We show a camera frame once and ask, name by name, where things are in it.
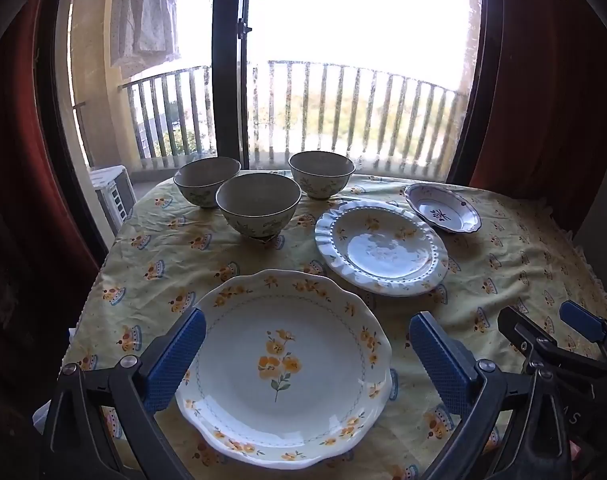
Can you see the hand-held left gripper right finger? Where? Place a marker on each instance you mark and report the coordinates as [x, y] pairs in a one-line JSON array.
[[438, 360]]

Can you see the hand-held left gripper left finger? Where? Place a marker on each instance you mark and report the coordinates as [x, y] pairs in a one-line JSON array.
[[176, 360]]

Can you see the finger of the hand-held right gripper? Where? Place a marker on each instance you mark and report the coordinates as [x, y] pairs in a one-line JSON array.
[[583, 320], [526, 335]]

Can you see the white ruffled rim plate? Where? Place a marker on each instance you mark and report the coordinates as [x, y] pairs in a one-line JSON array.
[[383, 250]]

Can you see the large yellow flower plate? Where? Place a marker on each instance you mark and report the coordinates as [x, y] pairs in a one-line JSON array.
[[308, 400]]

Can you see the white plate with red rim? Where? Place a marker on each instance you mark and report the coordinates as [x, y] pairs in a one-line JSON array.
[[441, 210]]

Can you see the green floral ceramic bowl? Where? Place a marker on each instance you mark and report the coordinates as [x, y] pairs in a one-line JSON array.
[[321, 185], [258, 215], [203, 190]]

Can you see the yellow printed tablecloth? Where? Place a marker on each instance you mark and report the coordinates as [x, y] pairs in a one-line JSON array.
[[183, 260]]

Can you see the white air conditioner unit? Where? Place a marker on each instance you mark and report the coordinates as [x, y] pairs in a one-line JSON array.
[[111, 195]]

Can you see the red curtain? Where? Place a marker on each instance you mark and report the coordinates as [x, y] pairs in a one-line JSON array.
[[543, 110], [18, 185]]

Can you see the balcony railing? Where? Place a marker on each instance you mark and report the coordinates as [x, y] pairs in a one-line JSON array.
[[363, 71]]

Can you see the hanging white cloth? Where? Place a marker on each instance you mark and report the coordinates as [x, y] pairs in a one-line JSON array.
[[143, 20]]

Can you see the dark window frame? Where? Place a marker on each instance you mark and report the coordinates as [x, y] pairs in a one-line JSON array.
[[228, 85]]

